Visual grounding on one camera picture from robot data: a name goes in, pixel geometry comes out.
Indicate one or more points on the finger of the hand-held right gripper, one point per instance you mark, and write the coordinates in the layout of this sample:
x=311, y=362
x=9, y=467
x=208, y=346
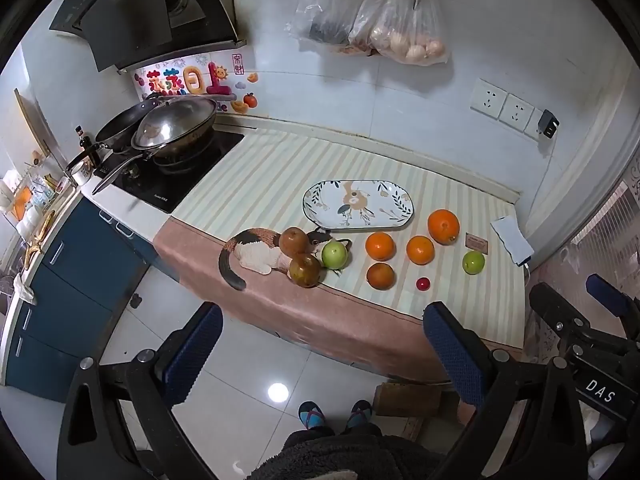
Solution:
x=550, y=302
x=607, y=294

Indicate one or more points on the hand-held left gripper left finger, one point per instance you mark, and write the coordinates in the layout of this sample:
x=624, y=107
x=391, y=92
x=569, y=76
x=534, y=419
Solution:
x=195, y=350

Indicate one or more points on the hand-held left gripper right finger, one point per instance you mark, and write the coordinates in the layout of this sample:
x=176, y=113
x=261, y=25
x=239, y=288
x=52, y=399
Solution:
x=450, y=355

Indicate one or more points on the small red tomato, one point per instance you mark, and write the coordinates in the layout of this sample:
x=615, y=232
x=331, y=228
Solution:
x=423, y=283

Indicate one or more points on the green apple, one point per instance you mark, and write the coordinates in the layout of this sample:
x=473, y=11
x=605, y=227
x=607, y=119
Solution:
x=334, y=254
x=473, y=262

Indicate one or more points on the dark reddish orange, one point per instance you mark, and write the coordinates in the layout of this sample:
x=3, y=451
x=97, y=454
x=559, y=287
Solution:
x=381, y=276

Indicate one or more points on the large orange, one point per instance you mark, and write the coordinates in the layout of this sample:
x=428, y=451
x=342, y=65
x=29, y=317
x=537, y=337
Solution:
x=443, y=226

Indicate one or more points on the brown red round fruit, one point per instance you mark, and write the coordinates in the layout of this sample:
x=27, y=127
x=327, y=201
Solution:
x=305, y=271
x=295, y=241

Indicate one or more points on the oval leaf patterned plate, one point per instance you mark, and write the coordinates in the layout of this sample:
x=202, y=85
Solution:
x=360, y=205

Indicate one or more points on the lace patterned cloth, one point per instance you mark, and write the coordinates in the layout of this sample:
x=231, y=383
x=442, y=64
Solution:
x=600, y=240

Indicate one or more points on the wooden block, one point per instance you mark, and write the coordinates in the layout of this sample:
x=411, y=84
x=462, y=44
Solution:
x=407, y=400

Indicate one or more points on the white folded paper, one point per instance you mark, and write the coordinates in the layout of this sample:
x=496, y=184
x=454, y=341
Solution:
x=511, y=240

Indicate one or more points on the brown rectangular label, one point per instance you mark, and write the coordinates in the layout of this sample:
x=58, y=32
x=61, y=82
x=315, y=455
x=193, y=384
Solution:
x=476, y=242

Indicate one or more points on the blue striped slipper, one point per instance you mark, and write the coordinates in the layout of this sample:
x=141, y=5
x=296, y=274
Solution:
x=359, y=414
x=311, y=416

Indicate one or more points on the calico cat figurine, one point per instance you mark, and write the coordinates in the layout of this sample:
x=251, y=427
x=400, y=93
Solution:
x=255, y=255

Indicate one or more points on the person's dark fleece jacket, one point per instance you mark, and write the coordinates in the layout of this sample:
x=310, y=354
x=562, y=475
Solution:
x=345, y=452

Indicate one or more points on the blue kitchen cabinets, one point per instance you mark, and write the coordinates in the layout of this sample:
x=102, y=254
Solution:
x=75, y=270

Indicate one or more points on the black gas cooktop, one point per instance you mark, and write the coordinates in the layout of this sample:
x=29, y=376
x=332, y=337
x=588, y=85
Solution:
x=195, y=180

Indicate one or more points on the black plug charger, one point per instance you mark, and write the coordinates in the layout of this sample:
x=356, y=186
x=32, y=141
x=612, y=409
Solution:
x=548, y=124

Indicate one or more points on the white rag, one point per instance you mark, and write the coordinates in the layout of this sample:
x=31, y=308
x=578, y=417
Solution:
x=25, y=289

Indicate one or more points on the striped beige pink tablecloth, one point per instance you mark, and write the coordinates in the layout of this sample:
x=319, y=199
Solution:
x=280, y=175

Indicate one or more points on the white cup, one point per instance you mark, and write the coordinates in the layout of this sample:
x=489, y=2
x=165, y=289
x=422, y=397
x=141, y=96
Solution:
x=81, y=172

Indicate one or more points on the glass pot lid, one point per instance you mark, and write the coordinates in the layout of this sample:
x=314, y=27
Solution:
x=150, y=133

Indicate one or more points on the cluttered dish rack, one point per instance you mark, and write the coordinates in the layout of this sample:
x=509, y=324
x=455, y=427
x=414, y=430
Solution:
x=30, y=200

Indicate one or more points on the stainless steel wok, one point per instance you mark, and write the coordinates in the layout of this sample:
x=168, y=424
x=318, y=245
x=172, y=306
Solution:
x=185, y=120

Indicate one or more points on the black frying pan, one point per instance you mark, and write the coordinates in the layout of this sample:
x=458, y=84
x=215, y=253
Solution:
x=117, y=130

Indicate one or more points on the dark sauce bottle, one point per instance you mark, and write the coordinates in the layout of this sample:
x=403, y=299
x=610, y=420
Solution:
x=84, y=142

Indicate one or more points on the wooden cutting board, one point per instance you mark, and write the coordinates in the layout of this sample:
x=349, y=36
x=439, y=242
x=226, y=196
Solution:
x=32, y=120

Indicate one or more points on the clear plastic bag of eggs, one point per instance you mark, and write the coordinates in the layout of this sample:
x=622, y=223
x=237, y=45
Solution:
x=410, y=45

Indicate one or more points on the black range hood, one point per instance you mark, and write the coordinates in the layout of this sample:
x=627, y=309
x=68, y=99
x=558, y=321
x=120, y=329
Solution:
x=125, y=10

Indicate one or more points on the clear plastic bag dark contents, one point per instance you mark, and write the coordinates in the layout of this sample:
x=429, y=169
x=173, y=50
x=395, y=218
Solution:
x=325, y=20

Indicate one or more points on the white wall outlet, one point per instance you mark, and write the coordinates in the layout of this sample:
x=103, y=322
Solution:
x=534, y=120
x=489, y=98
x=517, y=112

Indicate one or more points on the colourful wall stickers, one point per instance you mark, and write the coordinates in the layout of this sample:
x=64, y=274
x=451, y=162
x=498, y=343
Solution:
x=195, y=82

